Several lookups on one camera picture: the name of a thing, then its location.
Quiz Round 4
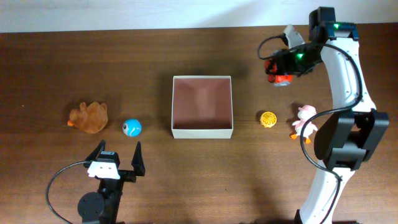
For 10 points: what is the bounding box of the black left camera cable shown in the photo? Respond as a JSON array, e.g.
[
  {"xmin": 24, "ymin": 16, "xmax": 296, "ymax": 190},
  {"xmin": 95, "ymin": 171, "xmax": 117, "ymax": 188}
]
[{"xmin": 45, "ymin": 161, "xmax": 91, "ymax": 224}]

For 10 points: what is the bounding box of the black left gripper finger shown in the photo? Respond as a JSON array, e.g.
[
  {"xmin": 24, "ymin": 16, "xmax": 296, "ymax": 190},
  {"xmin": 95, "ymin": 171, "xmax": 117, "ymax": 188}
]
[
  {"xmin": 131, "ymin": 141, "xmax": 146, "ymax": 177},
  {"xmin": 85, "ymin": 140, "xmax": 106, "ymax": 162}
]

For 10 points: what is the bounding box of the pink white duck toy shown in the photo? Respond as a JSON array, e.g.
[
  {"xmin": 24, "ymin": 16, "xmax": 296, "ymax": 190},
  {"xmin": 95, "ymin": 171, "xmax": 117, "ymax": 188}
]
[{"xmin": 290, "ymin": 105, "xmax": 318, "ymax": 144}]

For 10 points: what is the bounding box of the blue white ball toy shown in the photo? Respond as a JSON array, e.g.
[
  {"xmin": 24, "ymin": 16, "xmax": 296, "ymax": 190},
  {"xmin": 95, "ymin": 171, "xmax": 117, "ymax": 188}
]
[{"xmin": 122, "ymin": 119, "xmax": 142, "ymax": 137}]

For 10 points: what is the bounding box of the white cardboard box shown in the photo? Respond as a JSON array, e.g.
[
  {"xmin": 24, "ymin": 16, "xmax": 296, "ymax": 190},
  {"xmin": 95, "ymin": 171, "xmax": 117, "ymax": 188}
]
[{"xmin": 171, "ymin": 75, "xmax": 234, "ymax": 139}]

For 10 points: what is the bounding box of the red grey toy truck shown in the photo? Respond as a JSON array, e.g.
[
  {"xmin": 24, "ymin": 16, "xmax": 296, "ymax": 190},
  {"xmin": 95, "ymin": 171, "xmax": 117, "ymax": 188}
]
[{"xmin": 264, "ymin": 59, "xmax": 293, "ymax": 86}]

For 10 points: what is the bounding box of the yellow round toy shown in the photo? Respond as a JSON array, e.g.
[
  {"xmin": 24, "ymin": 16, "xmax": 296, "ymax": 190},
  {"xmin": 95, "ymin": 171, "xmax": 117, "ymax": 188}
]
[{"xmin": 260, "ymin": 111, "xmax": 277, "ymax": 128}]

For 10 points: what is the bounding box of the brown plush toy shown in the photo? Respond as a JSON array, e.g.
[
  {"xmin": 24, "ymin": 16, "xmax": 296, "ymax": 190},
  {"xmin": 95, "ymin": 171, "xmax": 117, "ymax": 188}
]
[{"xmin": 67, "ymin": 101, "xmax": 108, "ymax": 134}]

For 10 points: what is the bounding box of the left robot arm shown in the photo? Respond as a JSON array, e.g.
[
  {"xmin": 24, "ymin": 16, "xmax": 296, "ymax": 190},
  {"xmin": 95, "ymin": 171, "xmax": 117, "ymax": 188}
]
[{"xmin": 77, "ymin": 140, "xmax": 146, "ymax": 223}]

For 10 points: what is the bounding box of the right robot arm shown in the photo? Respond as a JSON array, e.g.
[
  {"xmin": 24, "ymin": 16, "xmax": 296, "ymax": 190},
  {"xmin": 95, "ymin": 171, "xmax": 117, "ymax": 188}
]
[{"xmin": 264, "ymin": 7, "xmax": 389, "ymax": 223}]

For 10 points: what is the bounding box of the black camera cable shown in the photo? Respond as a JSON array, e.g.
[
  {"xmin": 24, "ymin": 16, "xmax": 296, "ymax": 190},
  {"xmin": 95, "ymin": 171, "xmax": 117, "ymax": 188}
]
[
  {"xmin": 257, "ymin": 34, "xmax": 364, "ymax": 224},
  {"xmin": 45, "ymin": 161, "xmax": 91, "ymax": 224}
]

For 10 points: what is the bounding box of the black right camera cable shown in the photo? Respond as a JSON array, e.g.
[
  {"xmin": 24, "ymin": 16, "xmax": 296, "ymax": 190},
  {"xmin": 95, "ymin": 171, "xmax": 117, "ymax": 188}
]
[{"xmin": 257, "ymin": 34, "xmax": 364, "ymax": 224}]

